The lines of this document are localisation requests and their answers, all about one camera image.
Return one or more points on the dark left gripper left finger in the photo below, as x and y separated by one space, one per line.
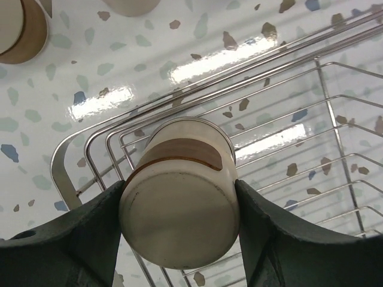
78 248

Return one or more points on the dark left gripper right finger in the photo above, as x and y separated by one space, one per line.
281 249

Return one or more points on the steel cup with cork band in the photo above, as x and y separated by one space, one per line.
24 31

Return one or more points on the tall beige cup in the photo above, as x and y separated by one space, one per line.
132 8

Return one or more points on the wire dish rack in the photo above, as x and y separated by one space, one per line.
305 121

